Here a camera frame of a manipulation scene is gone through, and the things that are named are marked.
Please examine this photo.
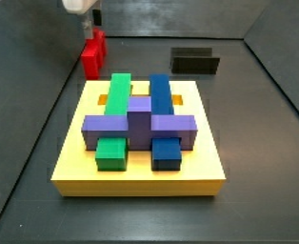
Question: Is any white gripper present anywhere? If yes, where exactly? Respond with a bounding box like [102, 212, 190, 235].
[62, 0, 102, 39]

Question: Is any yellow wooden base board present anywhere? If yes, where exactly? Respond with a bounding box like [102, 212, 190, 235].
[52, 81, 227, 196]

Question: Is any purple cross-shaped block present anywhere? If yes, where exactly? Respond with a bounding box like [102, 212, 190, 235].
[81, 96, 198, 151]

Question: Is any green wooden bar block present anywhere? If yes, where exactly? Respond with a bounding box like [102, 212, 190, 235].
[94, 73, 130, 172]

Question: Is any blue wooden bar block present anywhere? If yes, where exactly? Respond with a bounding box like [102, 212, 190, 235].
[149, 74, 181, 171]

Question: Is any black angled bracket stand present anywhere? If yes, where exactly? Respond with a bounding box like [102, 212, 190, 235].
[170, 48, 220, 74]

